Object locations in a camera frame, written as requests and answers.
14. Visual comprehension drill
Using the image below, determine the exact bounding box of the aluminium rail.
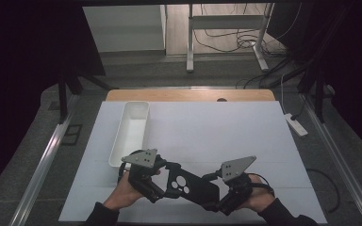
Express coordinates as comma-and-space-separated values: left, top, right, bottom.
299, 93, 362, 226
8, 93, 80, 226

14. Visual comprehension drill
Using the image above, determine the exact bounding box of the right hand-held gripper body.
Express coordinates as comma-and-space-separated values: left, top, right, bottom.
215, 155, 257, 217

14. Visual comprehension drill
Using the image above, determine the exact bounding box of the white desk frame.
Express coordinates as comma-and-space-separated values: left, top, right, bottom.
186, 3, 275, 74

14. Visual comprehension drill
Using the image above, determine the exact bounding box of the white power strip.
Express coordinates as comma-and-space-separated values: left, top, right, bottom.
284, 112, 309, 137

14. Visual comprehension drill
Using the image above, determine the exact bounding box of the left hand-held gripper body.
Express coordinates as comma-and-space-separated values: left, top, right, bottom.
119, 148, 168, 204

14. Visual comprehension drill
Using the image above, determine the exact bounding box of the black curtain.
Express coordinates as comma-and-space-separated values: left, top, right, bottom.
266, 0, 362, 163
0, 0, 107, 202

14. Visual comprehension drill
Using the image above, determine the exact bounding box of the person's left hand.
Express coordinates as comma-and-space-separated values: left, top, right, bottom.
103, 170, 145, 211

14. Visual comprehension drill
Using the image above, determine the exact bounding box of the black cable loop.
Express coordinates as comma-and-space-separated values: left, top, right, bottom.
305, 169, 341, 215

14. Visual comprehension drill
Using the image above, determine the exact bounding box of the white plastic tray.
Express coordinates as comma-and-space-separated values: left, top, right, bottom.
107, 101, 151, 169

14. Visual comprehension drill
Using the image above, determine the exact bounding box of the tangle of black floor cables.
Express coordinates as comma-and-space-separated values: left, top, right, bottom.
192, 3, 304, 60

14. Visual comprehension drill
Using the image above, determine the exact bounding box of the black metal stand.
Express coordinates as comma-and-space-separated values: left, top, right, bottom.
58, 71, 119, 125
296, 62, 328, 124

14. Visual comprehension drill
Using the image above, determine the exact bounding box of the white table cover sheet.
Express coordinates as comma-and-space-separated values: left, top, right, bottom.
58, 100, 329, 225

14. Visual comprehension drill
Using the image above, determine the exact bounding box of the white cabinet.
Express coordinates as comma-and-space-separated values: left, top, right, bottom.
82, 4, 167, 53

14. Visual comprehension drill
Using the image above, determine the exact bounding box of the black plug with cable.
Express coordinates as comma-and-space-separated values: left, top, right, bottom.
289, 97, 307, 121

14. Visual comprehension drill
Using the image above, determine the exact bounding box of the black game controller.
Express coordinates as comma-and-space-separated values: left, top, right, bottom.
165, 161, 221, 212

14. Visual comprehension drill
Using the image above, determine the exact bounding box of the person's right hand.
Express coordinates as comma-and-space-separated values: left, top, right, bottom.
237, 173, 276, 212

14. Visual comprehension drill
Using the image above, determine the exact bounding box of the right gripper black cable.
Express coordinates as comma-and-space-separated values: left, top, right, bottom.
248, 172, 276, 197

